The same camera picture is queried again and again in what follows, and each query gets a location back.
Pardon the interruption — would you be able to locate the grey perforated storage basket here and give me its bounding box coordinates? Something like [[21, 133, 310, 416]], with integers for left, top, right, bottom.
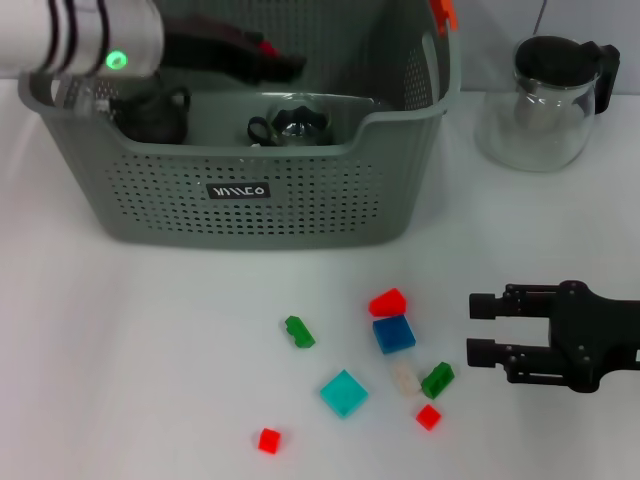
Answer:
[[18, 0, 464, 251]]

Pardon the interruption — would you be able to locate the glass pitcher with black handle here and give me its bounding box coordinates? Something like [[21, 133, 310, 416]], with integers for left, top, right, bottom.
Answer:
[[474, 34, 623, 174]]

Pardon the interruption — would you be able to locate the blue square building block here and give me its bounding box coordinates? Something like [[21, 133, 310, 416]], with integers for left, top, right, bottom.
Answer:
[[372, 314, 417, 355]]

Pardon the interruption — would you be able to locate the small red cube block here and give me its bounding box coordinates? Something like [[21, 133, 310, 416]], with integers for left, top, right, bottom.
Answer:
[[415, 403, 443, 431], [258, 427, 282, 455]]

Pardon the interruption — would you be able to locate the teal square building block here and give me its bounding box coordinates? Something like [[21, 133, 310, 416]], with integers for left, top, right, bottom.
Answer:
[[319, 368, 370, 420]]

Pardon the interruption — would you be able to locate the black pitcher lid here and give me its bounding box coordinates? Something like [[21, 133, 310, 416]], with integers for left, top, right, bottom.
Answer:
[[514, 35, 601, 90]]

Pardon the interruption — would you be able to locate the large white building block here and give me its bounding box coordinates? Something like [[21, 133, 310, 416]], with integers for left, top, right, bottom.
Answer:
[[391, 360, 422, 397]]

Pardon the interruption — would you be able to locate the red slanted building block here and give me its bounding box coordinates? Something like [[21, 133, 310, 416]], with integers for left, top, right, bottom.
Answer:
[[368, 287, 409, 317]]

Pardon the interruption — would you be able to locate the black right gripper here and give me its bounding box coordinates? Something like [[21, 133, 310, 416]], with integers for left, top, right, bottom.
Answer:
[[467, 279, 640, 395]]

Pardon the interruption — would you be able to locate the green building block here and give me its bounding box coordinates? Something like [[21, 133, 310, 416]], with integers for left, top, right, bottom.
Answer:
[[420, 361, 456, 400], [284, 314, 317, 350]]

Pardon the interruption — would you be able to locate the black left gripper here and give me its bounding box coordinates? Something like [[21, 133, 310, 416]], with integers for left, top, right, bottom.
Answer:
[[160, 19, 307, 85]]

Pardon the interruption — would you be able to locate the black round teapot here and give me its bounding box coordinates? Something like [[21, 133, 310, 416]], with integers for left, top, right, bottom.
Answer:
[[117, 85, 192, 146]]

